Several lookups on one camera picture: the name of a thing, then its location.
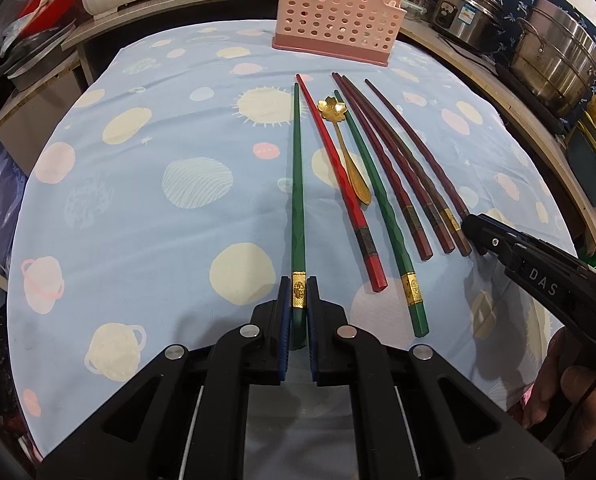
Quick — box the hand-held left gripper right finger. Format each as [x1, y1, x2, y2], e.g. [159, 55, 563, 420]
[305, 276, 564, 480]

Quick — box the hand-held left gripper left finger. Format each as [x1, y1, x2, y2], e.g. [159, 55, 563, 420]
[38, 276, 293, 480]

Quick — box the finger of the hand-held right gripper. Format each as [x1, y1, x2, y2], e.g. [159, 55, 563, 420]
[462, 213, 524, 272]

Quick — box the dark red chopstick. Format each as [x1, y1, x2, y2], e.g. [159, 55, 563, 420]
[332, 72, 433, 261]
[345, 77, 473, 257]
[364, 79, 473, 221]
[342, 75, 456, 255]

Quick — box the green chopstick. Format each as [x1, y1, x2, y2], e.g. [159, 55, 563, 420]
[289, 83, 309, 350]
[333, 90, 430, 338]

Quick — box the gold flower spoon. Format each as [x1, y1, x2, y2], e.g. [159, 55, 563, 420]
[317, 98, 373, 206]

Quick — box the pink perforated utensil basket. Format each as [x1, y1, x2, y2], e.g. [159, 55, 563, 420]
[272, 0, 406, 67]

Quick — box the person's right hand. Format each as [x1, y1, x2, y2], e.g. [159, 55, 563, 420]
[522, 327, 596, 431]

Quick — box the beige wooden counter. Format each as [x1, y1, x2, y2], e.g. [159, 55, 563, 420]
[400, 15, 596, 266]

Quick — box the blue planet printed tablecloth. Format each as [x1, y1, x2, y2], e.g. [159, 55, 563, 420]
[5, 20, 578, 461]

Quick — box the green box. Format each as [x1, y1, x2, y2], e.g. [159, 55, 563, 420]
[565, 112, 596, 167]

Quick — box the black induction cooker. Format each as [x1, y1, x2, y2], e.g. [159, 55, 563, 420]
[495, 60, 578, 133]

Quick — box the large steel stockpot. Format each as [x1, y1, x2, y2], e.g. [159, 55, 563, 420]
[510, 0, 596, 116]

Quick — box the steel rice cooker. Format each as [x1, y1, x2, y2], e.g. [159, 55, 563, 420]
[430, 0, 521, 53]

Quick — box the glass food container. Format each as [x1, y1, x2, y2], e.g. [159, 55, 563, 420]
[405, 0, 436, 21]

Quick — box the beige shelf board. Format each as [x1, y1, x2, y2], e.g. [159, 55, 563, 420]
[60, 0, 285, 52]

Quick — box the dark metal pan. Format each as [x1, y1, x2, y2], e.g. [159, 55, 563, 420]
[0, 20, 79, 91]

